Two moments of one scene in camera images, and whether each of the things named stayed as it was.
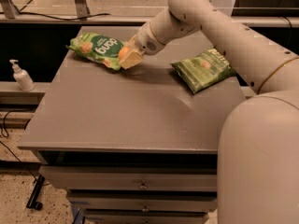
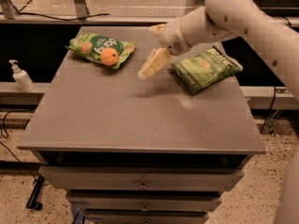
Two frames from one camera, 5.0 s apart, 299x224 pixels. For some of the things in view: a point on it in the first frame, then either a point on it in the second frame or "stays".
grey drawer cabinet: [135, 146] stays
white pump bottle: [23, 78] stays
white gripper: [147, 42] to [170, 39]
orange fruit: [122, 51] to [109, 56]
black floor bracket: [32, 202] stays
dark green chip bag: [205, 71] stays
